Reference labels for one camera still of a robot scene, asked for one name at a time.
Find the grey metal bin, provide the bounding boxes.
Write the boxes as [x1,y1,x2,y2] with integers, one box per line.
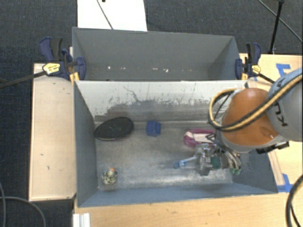
[71,26,279,208]

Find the pale wood board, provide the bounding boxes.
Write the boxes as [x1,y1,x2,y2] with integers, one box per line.
[28,62,78,202]

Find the blue folded cloth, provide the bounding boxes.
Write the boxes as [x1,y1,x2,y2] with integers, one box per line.
[145,120,162,138]

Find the pink and white ring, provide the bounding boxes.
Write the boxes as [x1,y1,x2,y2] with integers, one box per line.
[183,128,216,148]

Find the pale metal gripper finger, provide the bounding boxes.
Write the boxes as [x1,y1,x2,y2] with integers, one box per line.
[173,156,201,169]

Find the black round disc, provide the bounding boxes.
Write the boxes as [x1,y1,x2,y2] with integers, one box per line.
[94,116,134,141]

